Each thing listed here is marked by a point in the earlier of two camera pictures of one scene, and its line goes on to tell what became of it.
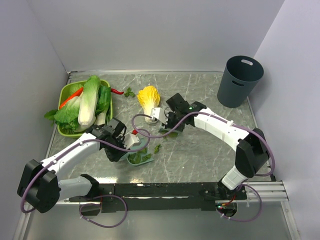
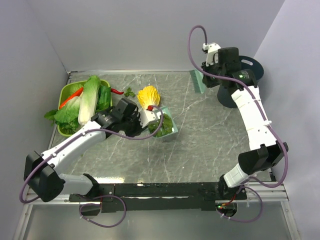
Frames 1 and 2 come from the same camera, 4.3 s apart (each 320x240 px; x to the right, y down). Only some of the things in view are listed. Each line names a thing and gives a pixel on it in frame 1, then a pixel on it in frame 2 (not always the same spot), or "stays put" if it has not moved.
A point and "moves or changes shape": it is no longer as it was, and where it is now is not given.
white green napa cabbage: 88,103 stays put
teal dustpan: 139,157 moves or changes shape
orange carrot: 76,93 stays put
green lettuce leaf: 67,117 stays put
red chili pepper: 116,91 stays put
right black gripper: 168,125 -> 208,83
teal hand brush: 173,134 -> 197,76
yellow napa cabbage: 149,97 stays put
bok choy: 102,116 stays put
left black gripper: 115,157 -> 139,129
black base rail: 118,197 stays put
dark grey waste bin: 241,76 stays put
